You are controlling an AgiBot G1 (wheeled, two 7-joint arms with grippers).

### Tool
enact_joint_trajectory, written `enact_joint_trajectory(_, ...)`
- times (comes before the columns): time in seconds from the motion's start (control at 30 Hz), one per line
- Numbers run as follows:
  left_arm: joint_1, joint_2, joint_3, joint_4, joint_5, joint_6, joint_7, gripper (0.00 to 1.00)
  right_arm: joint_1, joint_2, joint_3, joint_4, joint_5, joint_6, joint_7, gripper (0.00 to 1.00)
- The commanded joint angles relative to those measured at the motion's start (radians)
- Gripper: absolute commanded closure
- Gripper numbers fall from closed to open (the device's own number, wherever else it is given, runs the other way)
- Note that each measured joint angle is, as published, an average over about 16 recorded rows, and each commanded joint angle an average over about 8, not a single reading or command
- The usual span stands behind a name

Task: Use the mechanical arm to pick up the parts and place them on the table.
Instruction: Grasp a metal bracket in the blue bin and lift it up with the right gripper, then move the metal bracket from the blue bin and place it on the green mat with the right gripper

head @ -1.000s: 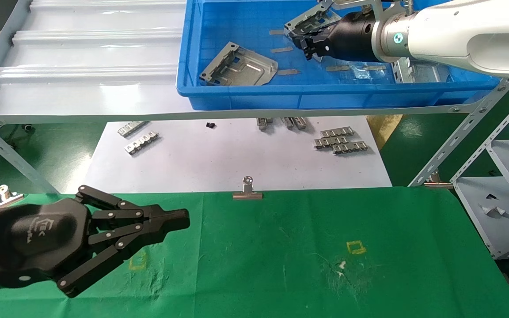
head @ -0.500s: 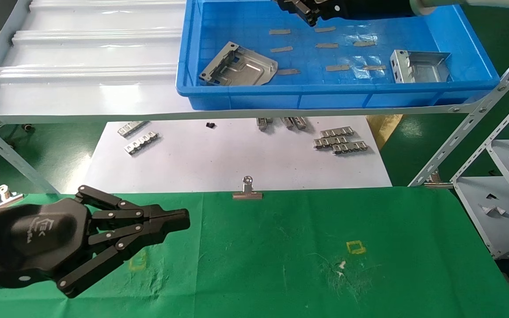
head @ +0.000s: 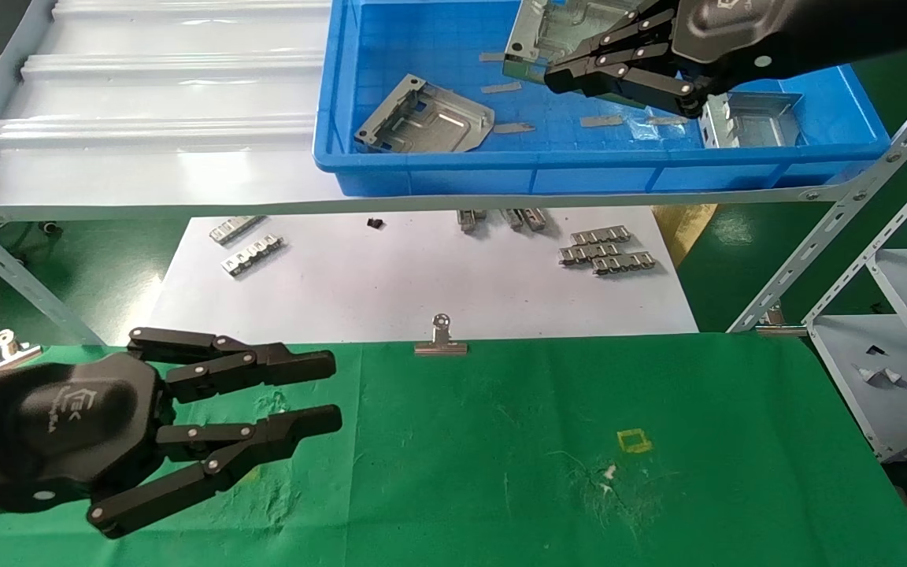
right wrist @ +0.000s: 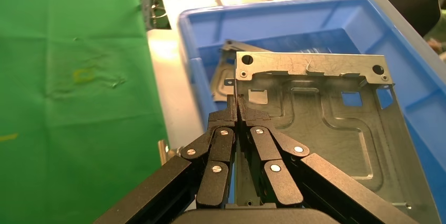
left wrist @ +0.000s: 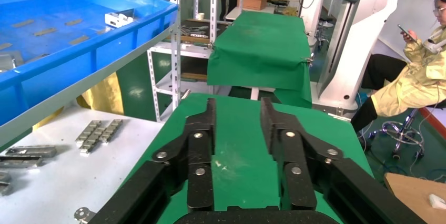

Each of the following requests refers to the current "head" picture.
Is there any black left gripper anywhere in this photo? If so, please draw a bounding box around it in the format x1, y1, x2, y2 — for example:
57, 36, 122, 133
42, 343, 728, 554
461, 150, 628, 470
0, 327, 343, 540

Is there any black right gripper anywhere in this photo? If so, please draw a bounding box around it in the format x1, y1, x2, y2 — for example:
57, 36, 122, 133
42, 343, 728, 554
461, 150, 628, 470
544, 0, 799, 119

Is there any clear plastic bag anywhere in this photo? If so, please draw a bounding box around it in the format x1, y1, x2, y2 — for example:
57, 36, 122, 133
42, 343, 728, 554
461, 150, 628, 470
625, 117, 692, 144

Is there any small sheet metal box part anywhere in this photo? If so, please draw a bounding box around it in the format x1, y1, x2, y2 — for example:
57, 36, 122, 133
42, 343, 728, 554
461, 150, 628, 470
700, 90, 805, 151

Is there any green table cloth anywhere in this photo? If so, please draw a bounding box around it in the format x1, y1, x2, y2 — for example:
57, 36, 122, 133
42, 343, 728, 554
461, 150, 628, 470
0, 332, 907, 567

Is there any large blue plastic bin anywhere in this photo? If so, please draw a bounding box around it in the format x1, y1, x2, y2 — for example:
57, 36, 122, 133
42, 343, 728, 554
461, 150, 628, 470
313, 0, 892, 198

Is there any grey metal shelf rack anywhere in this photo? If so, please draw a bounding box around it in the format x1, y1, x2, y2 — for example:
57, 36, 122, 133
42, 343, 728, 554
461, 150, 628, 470
0, 0, 907, 349

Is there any white slotted shelf rack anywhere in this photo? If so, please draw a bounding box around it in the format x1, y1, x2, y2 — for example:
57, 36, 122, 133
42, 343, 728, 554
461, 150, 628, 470
803, 146, 907, 464

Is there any yellow tape square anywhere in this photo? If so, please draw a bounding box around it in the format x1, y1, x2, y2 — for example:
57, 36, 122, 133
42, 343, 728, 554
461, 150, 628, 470
616, 428, 654, 456

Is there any flat metal bracket plate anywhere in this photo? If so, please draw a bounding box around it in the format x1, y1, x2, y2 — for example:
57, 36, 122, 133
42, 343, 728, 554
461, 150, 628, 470
354, 73, 496, 155

